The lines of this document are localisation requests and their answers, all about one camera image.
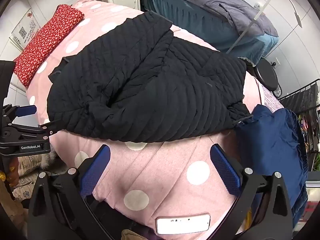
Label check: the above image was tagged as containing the pink polka dot blanket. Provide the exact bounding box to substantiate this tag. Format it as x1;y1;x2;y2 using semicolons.
25;0;285;240

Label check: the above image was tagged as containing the black quilted jacket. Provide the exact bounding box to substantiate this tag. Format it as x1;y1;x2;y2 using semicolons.
47;10;254;143

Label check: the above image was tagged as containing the black metal rack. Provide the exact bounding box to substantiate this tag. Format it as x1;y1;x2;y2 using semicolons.
277;79;320;155

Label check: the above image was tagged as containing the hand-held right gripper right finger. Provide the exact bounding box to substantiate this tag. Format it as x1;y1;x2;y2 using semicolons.
209;144;293;240

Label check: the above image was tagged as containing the red floral pillow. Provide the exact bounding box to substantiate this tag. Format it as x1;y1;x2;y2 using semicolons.
13;4;85;87

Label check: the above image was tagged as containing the navy blue garment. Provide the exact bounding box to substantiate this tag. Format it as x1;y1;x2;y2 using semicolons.
235;104;309;228

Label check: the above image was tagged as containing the fur trimmed garment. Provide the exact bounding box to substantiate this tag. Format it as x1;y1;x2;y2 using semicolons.
21;151;68;175

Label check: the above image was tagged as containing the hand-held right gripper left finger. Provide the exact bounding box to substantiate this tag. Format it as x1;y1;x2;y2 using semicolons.
27;144;118;240

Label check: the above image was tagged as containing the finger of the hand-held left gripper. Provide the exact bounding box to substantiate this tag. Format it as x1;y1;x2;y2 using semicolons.
37;119;62;140
10;104;37;118

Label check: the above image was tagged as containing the white gooseneck lamp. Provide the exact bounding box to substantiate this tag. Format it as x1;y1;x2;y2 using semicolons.
226;0;303;54

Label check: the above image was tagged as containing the wall poster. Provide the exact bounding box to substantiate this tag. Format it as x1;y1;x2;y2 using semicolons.
11;8;39;46

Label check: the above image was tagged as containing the black round stool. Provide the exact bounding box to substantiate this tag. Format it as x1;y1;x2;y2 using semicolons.
254;59;283;98

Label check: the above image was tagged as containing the beige floral cloth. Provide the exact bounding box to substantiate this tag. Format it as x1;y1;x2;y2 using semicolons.
11;172;38;202

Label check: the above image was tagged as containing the white label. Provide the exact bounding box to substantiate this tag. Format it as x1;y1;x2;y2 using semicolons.
155;213;211;235

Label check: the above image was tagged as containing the bed with grey duvet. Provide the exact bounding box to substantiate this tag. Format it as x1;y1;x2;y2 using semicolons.
139;0;279;64

